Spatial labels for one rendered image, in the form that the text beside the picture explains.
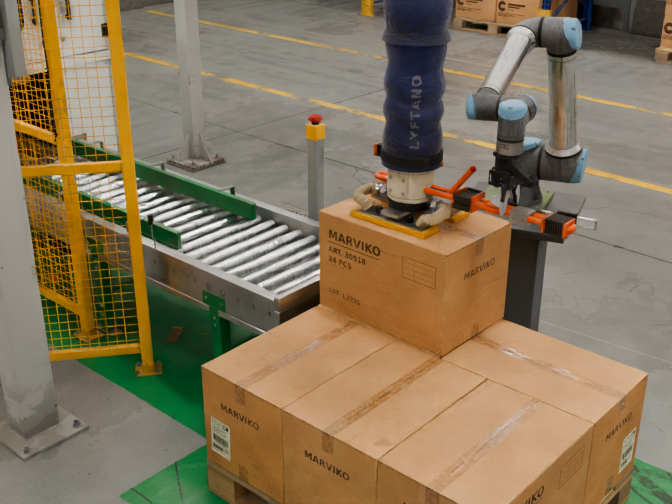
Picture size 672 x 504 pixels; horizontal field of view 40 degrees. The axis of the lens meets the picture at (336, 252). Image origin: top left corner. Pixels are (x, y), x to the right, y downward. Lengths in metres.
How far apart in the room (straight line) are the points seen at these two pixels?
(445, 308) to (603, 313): 1.81
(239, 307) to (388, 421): 1.03
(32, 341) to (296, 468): 1.25
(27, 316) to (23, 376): 0.25
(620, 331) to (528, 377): 1.58
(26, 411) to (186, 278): 0.83
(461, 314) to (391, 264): 0.31
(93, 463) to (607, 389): 1.96
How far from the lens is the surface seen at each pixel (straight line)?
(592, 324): 4.78
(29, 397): 3.88
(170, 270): 4.03
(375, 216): 3.34
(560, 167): 3.92
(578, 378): 3.27
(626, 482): 3.57
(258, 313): 3.66
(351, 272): 3.44
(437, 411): 3.01
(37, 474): 3.79
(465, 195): 3.23
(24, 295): 3.69
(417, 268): 3.21
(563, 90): 3.73
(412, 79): 3.15
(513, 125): 3.04
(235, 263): 4.02
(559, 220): 3.06
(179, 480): 3.64
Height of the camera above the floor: 2.24
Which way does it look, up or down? 25 degrees down
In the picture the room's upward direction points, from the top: straight up
